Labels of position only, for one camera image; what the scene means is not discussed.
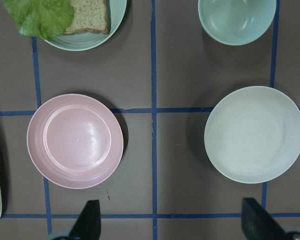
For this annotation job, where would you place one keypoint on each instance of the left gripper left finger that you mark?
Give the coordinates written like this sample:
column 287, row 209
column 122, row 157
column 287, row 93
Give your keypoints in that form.
column 88, row 224

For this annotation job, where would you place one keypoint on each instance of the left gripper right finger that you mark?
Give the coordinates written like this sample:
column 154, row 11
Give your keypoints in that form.
column 257, row 224

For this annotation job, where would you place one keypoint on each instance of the pink plate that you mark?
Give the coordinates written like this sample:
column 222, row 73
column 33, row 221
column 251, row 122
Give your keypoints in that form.
column 75, row 141

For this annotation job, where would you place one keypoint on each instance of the beige plate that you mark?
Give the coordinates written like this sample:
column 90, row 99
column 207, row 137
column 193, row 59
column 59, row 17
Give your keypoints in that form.
column 253, row 134

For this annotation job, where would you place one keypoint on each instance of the green plate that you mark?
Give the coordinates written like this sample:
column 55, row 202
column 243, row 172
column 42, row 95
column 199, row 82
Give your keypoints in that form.
column 86, row 41

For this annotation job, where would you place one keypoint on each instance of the green bowl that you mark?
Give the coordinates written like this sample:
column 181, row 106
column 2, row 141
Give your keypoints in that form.
column 236, row 22

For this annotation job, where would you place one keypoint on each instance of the bread slice on plate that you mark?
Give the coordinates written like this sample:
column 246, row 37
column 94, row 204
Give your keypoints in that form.
column 90, row 16

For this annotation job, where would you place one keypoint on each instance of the green lettuce leaf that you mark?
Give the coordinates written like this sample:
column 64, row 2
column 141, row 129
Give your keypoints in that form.
column 40, row 18

